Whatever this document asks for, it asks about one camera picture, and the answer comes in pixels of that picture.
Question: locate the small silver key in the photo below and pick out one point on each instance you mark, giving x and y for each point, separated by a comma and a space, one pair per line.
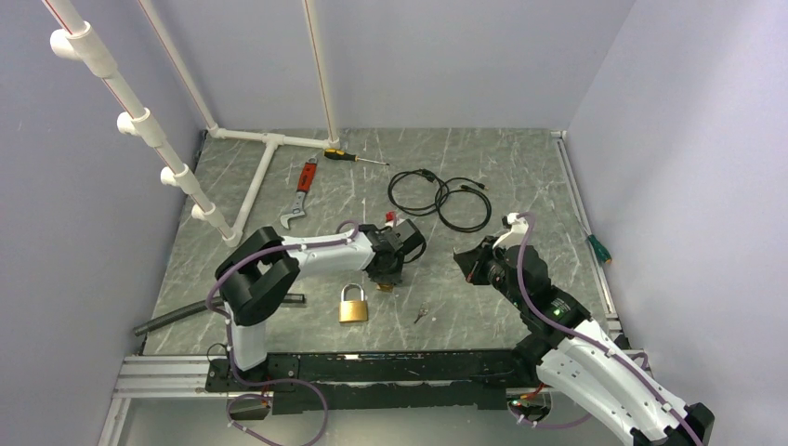
422, 312

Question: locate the green handled screwdriver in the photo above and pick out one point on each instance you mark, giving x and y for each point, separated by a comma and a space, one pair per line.
600, 251

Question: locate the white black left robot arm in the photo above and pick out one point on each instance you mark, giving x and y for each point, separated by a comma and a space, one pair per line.
254, 280

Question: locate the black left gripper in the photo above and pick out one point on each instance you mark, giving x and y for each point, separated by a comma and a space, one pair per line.
390, 278

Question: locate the grey adjustable wrench red handle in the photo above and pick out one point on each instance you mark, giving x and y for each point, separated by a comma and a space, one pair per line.
298, 209

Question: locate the large brass padlock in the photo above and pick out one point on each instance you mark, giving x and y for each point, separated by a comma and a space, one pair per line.
353, 304

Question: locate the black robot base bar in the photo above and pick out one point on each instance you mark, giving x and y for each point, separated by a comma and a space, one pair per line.
298, 382

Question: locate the yellow black screwdriver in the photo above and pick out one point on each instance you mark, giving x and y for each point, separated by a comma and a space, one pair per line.
338, 155

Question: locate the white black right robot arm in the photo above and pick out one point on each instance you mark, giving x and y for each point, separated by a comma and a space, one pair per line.
569, 351

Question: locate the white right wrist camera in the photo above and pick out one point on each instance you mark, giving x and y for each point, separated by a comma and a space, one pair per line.
519, 227

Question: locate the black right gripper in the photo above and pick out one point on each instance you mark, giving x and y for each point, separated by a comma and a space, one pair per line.
473, 261

